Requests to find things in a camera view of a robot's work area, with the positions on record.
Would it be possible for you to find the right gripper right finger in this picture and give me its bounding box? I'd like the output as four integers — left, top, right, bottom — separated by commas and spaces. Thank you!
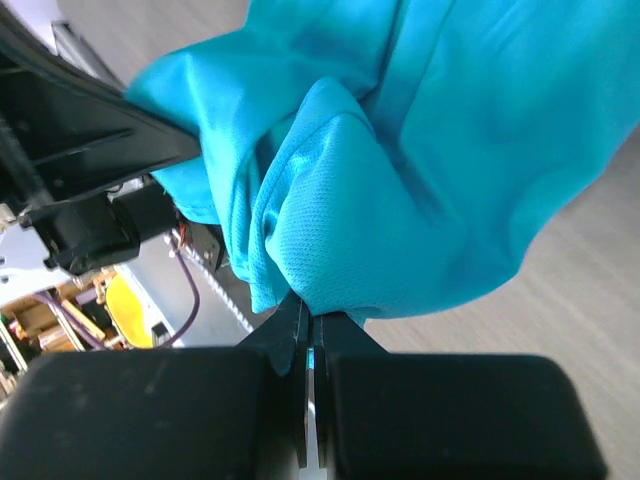
312, 314, 608, 479

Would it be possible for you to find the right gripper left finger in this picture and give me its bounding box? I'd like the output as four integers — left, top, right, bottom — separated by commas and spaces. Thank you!
1, 294, 310, 479

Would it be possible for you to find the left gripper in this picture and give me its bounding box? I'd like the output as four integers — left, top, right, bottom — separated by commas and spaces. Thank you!
1, 8, 201, 275

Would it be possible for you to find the blue t shirt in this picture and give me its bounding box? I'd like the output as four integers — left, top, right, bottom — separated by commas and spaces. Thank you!
126, 1, 639, 320

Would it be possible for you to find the yellow object in background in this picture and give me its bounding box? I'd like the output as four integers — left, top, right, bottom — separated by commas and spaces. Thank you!
105, 274, 153, 349

